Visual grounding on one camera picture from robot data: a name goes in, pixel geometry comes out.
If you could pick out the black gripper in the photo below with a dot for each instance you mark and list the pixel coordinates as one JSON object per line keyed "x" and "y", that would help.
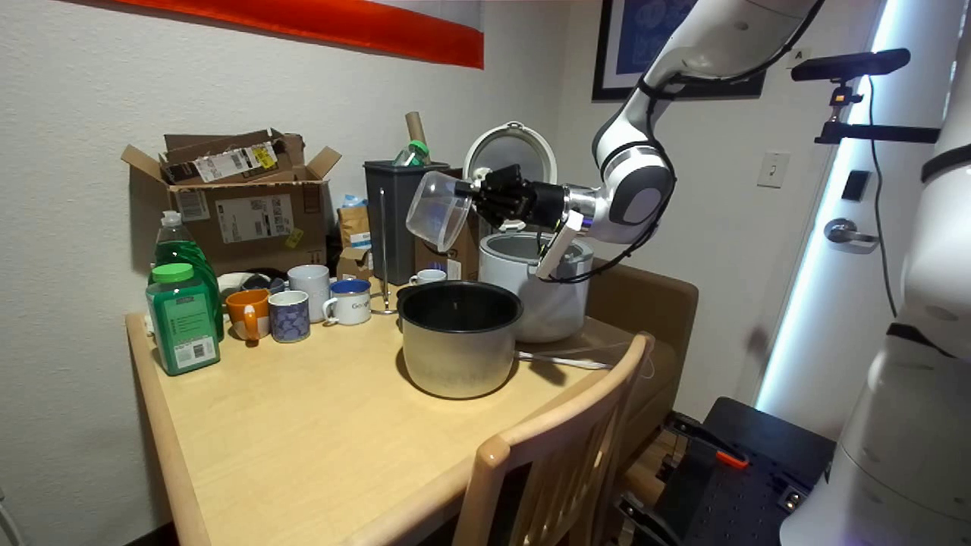
{"x": 534, "y": 199}

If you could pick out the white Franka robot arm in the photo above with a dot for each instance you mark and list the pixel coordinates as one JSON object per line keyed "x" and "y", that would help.
{"x": 913, "y": 406}

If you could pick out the white rice cooker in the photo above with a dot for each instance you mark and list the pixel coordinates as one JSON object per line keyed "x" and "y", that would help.
{"x": 549, "y": 305}

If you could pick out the metal pot black interior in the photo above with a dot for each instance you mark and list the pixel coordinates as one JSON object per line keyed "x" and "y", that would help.
{"x": 459, "y": 350}

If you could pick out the brown shipping box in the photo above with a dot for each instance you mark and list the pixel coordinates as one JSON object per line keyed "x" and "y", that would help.
{"x": 459, "y": 261}

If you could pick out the green bottle in bin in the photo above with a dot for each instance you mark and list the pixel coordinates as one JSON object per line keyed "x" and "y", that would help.
{"x": 415, "y": 155}

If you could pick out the small white cup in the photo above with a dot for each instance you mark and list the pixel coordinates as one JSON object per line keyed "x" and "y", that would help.
{"x": 430, "y": 277}

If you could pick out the black trash bin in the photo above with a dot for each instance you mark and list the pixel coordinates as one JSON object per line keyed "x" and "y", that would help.
{"x": 391, "y": 223}

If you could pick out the cardboard tube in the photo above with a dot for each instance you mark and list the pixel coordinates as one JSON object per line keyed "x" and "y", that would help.
{"x": 418, "y": 127}

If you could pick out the small tan carton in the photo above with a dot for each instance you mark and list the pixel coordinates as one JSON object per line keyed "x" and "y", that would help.
{"x": 357, "y": 231}

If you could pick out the white mug blue rim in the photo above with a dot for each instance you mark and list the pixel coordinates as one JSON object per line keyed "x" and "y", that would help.
{"x": 350, "y": 305}

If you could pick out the dark brown wooden chair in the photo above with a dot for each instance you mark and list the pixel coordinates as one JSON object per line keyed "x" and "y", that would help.
{"x": 647, "y": 305}

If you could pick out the tall white mug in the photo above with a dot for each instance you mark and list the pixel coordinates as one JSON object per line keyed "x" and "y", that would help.
{"x": 311, "y": 284}

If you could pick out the framed blue picture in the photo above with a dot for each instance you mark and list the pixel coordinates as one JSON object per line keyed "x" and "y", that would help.
{"x": 626, "y": 41}

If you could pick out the blue patterned mug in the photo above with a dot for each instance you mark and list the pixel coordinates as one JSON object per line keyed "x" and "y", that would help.
{"x": 290, "y": 317}

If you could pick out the open cardboard box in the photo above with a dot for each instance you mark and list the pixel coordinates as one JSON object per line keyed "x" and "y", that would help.
{"x": 254, "y": 216}

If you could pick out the light wooden chair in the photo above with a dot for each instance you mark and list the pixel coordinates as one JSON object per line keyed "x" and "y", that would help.
{"x": 566, "y": 444}

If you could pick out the orange mug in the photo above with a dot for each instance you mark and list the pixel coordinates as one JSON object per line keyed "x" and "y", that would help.
{"x": 246, "y": 311}

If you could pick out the green round bottle white cap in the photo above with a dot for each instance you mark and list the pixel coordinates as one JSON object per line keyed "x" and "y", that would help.
{"x": 180, "y": 244}

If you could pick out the green square soap bottle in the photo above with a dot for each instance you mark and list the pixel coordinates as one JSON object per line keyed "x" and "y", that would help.
{"x": 183, "y": 324}

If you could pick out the black door keypad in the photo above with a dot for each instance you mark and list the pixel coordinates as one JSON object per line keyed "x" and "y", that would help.
{"x": 857, "y": 187}

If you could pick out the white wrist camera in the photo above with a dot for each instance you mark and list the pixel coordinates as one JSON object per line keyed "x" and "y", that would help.
{"x": 561, "y": 246}

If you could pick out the red wall banner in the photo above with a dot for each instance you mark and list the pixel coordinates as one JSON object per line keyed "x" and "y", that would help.
{"x": 335, "y": 22}

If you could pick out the white light switch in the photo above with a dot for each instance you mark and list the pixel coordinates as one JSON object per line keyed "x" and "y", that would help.
{"x": 773, "y": 170}

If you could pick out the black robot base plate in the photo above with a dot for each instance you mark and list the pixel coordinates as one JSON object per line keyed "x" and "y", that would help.
{"x": 770, "y": 456}

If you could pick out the black camera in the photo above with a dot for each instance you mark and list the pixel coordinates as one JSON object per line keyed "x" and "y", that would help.
{"x": 850, "y": 61}

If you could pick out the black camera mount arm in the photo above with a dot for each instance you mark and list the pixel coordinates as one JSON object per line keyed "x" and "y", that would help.
{"x": 882, "y": 131}

